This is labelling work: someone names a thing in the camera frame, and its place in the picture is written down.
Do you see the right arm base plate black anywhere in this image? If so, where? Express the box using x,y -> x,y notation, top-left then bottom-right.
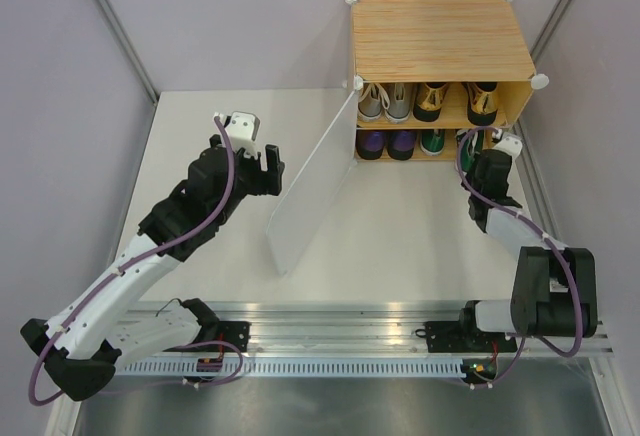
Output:
414,321 -> 518,354

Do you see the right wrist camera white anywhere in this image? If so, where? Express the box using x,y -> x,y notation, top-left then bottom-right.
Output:
491,129 -> 524,160

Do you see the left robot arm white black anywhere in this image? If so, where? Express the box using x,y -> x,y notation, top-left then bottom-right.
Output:
20,135 -> 285,401

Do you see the wooden shoe cabinet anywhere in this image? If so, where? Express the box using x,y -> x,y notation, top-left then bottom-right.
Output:
347,0 -> 549,161

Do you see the aluminium mounting rail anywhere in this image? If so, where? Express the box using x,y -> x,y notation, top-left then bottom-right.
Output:
69,300 -> 614,357

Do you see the green sneaker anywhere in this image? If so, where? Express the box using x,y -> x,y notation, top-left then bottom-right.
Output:
455,129 -> 485,173
419,129 -> 446,157

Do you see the purple loafer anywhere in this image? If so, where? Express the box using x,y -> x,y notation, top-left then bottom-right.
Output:
355,130 -> 386,161
387,130 -> 416,161

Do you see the white cabinet door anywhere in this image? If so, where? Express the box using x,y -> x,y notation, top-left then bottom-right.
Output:
266,91 -> 358,276

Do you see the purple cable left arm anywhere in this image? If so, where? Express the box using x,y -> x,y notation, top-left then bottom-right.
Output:
27,113 -> 236,406

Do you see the grey sneaker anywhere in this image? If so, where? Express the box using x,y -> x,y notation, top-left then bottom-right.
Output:
385,83 -> 414,124
358,83 -> 389,122

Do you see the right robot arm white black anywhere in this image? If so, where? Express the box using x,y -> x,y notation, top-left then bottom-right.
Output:
456,149 -> 598,357

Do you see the white slotted cable duct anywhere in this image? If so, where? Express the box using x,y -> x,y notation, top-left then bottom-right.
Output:
116,356 -> 466,379

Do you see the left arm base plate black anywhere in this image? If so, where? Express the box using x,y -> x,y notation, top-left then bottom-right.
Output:
166,321 -> 251,352

